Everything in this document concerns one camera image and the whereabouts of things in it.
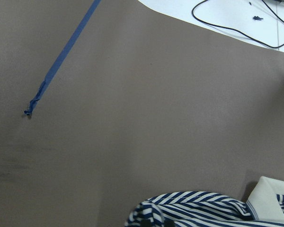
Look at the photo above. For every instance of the striped polo shirt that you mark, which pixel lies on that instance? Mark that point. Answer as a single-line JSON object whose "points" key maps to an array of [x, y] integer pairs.
{"points": [[263, 208]]}

